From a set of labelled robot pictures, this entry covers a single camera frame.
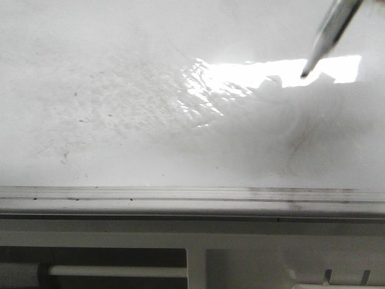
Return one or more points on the white plastic tray unit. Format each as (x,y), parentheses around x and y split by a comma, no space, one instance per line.
(191,254)

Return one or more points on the white whiteboard marker black tip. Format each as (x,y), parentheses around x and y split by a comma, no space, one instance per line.
(334,24)

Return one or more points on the white whiteboard with aluminium frame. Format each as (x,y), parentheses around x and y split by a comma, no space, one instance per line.
(189,108)

